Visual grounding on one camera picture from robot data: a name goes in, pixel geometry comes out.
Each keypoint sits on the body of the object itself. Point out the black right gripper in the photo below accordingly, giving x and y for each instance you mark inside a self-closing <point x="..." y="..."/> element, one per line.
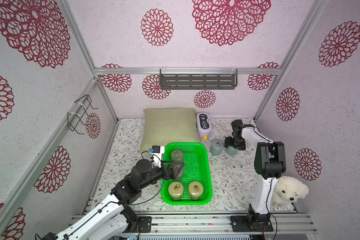
<point x="233" y="143"/>

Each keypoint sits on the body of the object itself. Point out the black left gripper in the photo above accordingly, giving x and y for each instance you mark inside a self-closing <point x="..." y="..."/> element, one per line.
<point x="173" y="174"/>

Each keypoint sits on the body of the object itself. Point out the dark green canister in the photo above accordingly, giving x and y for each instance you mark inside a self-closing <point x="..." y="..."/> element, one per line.
<point x="177" y="156"/>
<point x="180" y="175"/>

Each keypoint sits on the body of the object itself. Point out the green plastic basket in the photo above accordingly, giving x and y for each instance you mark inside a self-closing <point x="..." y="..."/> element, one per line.
<point x="196" y="169"/>

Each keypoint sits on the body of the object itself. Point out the yellow-green canister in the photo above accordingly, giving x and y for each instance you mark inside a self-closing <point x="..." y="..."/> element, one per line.
<point x="196" y="190"/>
<point x="176" y="191"/>

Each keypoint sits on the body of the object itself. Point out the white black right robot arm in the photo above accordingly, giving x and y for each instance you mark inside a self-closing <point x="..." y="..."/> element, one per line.
<point x="269" y="164"/>

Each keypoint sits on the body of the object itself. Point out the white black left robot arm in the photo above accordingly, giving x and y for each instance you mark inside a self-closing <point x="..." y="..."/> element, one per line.
<point x="114" y="214"/>

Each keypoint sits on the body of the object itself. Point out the lavender digital clock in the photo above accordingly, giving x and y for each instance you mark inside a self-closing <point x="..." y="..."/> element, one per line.
<point x="204" y="126"/>

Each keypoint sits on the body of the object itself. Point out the green square pillow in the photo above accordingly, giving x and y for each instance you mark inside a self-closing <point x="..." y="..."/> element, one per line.
<point x="170" y="125"/>

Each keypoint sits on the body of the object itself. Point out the white plush dog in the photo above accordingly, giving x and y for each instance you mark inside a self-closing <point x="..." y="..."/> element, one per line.
<point x="288" y="190"/>

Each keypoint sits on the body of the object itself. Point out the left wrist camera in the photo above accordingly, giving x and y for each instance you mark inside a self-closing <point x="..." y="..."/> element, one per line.
<point x="157" y="155"/>

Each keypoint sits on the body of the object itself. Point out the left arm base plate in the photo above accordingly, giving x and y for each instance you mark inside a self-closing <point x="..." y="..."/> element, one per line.
<point x="138" y="223"/>

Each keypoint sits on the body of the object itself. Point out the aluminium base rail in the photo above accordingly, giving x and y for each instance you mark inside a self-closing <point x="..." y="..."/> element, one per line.
<point x="223" y="224"/>

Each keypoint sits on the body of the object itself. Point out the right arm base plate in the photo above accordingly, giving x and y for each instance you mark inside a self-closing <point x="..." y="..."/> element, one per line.
<point x="253" y="221"/>

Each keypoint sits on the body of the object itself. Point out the grey wall shelf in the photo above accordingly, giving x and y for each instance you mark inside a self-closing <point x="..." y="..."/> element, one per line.
<point x="170" y="81"/>

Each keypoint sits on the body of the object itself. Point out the black wire wall rack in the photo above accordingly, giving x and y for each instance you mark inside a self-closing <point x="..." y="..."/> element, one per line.
<point x="75" y="118"/>

